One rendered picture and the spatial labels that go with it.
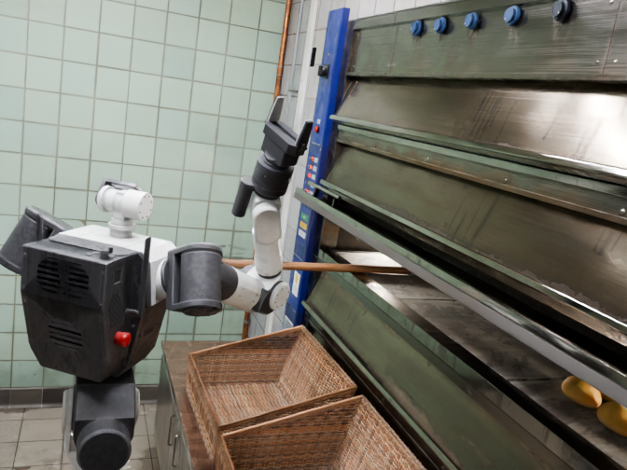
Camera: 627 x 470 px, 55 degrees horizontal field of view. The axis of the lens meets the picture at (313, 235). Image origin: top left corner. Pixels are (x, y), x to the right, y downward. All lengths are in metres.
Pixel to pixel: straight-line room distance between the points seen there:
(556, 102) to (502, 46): 0.26
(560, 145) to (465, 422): 0.73
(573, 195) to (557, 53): 0.33
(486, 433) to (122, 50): 2.41
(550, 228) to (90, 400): 1.08
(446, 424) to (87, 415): 0.89
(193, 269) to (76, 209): 1.96
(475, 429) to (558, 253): 0.52
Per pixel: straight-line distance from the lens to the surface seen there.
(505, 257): 1.47
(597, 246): 1.32
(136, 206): 1.42
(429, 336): 1.76
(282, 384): 2.62
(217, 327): 3.53
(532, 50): 1.56
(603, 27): 1.41
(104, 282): 1.29
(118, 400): 1.48
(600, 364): 1.09
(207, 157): 3.26
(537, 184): 1.44
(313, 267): 2.17
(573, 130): 1.38
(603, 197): 1.30
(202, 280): 1.34
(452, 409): 1.70
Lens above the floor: 1.76
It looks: 12 degrees down
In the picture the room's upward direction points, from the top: 9 degrees clockwise
